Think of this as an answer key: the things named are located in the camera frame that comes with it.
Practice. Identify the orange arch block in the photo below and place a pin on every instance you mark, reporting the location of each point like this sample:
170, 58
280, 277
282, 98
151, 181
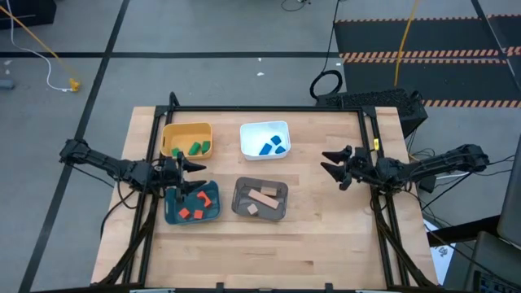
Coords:
202, 194

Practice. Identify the blue square block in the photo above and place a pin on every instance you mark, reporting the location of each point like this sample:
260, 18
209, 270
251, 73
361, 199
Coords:
276, 140

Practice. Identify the dark grey equipment case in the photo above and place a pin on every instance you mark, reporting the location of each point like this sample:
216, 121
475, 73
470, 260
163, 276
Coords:
488, 264

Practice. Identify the blue rectangular block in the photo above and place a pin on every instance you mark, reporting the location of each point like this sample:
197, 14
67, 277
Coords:
265, 149

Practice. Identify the wooden rectangular block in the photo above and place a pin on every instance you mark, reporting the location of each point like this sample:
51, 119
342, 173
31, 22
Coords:
252, 209

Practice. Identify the long wooden plank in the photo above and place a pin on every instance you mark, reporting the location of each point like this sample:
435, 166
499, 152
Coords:
264, 199

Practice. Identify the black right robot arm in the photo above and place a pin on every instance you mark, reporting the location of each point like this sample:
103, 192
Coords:
439, 164

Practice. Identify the teal plastic bin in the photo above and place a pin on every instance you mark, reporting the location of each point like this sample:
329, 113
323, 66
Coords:
189, 203

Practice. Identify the green cylinder block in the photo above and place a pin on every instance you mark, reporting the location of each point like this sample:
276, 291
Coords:
175, 152

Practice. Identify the green square block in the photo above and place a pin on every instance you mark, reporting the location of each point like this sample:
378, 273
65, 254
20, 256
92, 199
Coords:
205, 147

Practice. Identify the black beam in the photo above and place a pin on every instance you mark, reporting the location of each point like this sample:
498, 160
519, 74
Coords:
464, 232

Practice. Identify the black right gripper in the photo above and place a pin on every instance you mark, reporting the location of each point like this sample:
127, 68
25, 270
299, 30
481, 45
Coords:
362, 171

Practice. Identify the white plastic bin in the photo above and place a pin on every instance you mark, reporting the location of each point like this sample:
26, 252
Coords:
256, 134

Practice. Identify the grey monitor back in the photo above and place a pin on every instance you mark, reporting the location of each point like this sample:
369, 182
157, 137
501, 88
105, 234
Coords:
513, 195

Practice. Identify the grey translucent plastic bin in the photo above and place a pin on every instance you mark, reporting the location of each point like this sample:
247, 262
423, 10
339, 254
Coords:
266, 213

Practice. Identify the yellow tag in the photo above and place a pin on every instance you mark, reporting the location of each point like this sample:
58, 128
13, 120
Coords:
376, 143

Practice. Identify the black hazard-striped floor mat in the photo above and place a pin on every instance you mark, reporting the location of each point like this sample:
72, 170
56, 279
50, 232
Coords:
447, 38
447, 81

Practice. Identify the short wooden block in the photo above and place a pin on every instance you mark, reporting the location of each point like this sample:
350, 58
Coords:
269, 189

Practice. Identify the white printed sheet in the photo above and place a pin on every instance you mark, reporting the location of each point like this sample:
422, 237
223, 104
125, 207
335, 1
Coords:
439, 254

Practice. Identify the green rectangular block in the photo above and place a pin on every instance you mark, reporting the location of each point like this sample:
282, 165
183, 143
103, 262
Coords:
194, 148

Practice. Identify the blue half-round block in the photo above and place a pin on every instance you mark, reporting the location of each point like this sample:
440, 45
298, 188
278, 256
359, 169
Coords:
280, 149

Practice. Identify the yellow plastic bin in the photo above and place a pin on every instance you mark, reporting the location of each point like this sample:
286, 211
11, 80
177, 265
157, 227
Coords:
183, 132

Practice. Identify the black perforated computer case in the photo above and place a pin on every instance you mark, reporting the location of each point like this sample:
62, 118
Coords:
378, 101

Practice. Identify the orange cube block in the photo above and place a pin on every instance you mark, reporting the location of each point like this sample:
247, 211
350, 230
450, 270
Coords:
198, 214

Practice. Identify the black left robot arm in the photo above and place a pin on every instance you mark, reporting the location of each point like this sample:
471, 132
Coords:
102, 163

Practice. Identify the orange rectangular block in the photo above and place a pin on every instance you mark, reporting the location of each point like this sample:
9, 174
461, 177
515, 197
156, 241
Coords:
184, 212

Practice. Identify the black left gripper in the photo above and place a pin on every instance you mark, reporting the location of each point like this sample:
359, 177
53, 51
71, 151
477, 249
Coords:
169, 175

